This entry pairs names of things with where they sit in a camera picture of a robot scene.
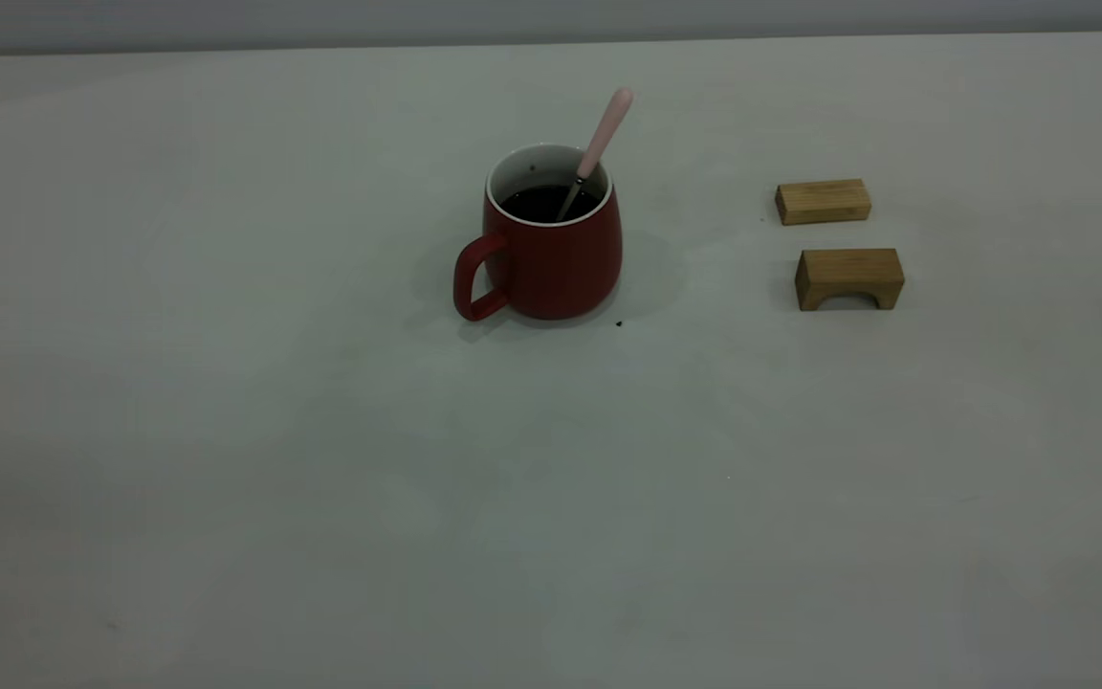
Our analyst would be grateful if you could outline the red ceramic cup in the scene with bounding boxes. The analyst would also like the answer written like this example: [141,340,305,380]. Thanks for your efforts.
[453,144,625,322]

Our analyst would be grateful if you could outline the pink handled metal spoon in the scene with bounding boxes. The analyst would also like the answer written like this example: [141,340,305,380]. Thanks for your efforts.
[556,88,635,223]

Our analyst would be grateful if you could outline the flat wooden block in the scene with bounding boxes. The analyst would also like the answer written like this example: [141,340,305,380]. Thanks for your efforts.
[776,178,872,227]

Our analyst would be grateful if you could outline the arched wooden block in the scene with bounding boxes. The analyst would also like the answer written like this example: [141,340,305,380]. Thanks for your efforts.
[795,248,906,312]

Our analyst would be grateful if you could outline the dark coffee liquid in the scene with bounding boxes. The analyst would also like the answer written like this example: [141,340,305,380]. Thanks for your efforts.
[501,185,602,225]

